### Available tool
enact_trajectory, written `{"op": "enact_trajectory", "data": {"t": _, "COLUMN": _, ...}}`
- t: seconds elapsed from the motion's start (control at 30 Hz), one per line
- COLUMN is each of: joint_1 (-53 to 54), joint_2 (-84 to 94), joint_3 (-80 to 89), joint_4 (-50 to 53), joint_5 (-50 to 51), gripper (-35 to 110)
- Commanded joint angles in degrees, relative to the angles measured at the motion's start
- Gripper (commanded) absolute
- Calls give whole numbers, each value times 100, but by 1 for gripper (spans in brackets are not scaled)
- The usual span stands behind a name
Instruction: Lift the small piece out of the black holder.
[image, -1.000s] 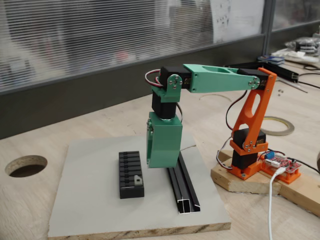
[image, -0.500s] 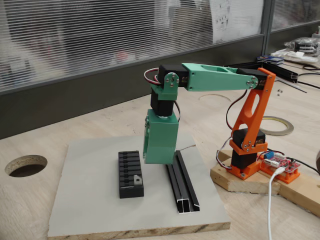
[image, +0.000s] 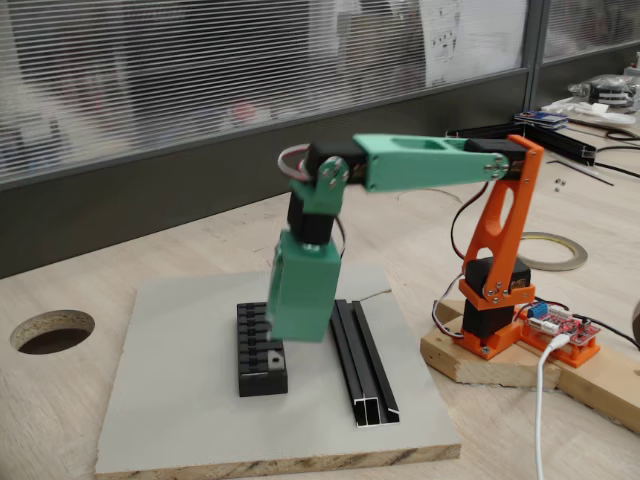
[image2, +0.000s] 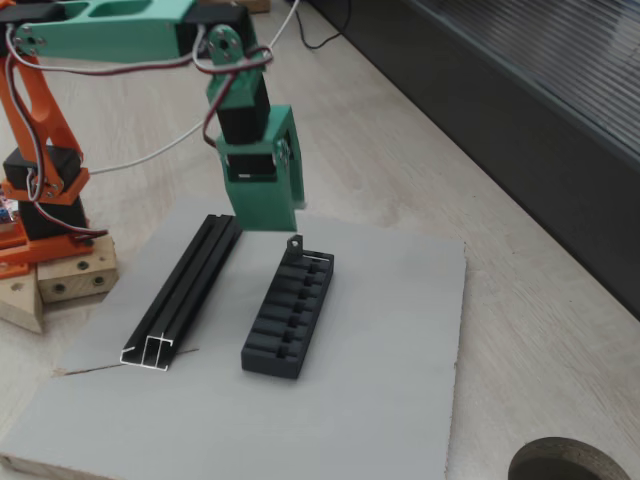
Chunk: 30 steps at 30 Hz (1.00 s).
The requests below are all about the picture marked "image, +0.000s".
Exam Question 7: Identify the white cable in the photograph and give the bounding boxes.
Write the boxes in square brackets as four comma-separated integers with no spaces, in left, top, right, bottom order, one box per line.
[533,333,572,480]

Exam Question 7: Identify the black slotted holder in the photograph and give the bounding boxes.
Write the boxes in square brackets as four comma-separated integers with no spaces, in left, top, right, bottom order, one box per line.
[236,301,290,398]

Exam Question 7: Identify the wooden base block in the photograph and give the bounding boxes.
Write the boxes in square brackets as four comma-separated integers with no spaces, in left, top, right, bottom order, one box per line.
[420,298,562,390]

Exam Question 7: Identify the red white black wrist wires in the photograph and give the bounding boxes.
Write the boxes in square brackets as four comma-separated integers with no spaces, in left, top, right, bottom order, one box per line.
[276,142,314,183]

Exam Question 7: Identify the stack of blue cards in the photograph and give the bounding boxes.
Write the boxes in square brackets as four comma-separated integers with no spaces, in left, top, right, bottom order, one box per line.
[513,111,569,131]

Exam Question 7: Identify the black allen key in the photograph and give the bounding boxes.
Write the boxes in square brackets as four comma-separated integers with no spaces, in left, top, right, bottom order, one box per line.
[546,158,616,187]

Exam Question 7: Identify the long black aluminium extrusion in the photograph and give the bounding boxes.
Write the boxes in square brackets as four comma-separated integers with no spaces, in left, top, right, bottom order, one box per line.
[446,121,599,167]

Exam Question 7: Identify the grey board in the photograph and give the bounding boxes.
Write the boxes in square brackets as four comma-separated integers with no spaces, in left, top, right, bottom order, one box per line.
[94,263,462,476]

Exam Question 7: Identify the red controller board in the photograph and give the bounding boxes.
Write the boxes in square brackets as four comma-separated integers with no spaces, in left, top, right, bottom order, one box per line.
[523,298,597,348]

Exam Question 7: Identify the white plastic parts pile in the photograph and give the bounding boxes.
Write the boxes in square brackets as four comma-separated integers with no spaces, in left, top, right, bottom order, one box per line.
[541,98,637,127]

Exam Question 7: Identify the pale wooden plank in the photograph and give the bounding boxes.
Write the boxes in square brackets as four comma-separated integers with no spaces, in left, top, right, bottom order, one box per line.
[553,344,640,437]

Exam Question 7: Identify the printed paper sheet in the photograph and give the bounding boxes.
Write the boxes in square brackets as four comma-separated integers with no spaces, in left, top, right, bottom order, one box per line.
[423,0,529,90]

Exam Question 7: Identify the red white black base wires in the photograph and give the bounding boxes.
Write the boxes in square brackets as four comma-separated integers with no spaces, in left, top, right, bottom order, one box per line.
[431,272,469,340]

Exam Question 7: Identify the tape roll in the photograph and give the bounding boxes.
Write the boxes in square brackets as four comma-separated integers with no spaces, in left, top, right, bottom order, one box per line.
[519,231,590,272]

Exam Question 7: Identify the black aluminium rail profile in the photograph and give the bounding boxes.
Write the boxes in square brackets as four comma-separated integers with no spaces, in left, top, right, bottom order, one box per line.
[329,298,402,430]

